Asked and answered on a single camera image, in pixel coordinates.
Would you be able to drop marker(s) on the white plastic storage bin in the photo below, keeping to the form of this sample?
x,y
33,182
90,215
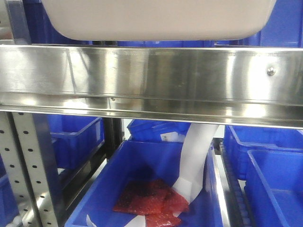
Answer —
x,y
158,20

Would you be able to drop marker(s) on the blue bin centre rear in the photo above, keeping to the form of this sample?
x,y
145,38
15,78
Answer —
x,y
158,131

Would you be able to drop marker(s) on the blue bin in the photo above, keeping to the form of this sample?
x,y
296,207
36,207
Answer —
x,y
8,205
74,138
238,140
40,28
283,29
274,187
158,131
145,161

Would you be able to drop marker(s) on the blue bin centre front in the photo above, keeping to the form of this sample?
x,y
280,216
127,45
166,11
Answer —
x,y
145,161

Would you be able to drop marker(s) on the blue bin lower left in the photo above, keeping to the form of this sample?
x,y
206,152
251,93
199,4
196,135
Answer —
x,y
74,138

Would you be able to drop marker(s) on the blue bin right rear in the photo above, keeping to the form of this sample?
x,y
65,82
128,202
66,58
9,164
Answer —
x,y
238,140

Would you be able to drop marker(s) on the stainless steel shelf beam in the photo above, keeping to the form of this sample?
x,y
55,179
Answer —
x,y
231,86

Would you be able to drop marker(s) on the perforated steel shelf upright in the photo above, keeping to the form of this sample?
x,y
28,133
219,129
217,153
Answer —
x,y
25,140

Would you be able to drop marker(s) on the blue bin upper left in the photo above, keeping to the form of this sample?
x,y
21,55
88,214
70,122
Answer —
x,y
40,28

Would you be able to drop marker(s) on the blue bin right front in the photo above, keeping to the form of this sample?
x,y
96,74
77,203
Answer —
x,y
274,187

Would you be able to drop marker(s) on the blue bin upper right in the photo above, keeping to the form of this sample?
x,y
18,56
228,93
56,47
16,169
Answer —
x,y
283,29

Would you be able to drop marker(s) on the blue bin far left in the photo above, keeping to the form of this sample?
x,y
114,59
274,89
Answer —
x,y
8,205

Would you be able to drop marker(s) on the white curved paper strip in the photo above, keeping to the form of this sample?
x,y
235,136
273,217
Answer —
x,y
192,160

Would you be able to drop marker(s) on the black roller rail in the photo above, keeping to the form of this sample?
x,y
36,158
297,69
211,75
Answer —
x,y
236,205

